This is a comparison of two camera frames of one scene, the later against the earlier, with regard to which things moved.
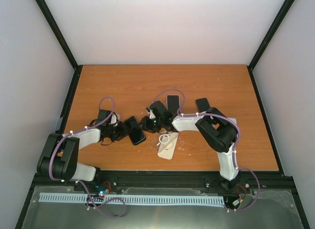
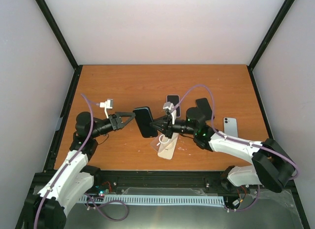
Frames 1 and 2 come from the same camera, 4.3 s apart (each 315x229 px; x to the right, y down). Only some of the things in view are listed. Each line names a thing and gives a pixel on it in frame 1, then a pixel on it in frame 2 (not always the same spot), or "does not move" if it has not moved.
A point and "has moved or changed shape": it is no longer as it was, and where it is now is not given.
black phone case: [135, 131] has moved or changed shape
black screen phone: [173, 104] does not move
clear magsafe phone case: [162, 140] does not move
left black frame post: [54, 26] does not move
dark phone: [135, 132] → [143, 117]
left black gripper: [123, 132] → [117, 117]
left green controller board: [102, 189] does not move
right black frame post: [290, 0] does not move
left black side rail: [62, 125] does not move
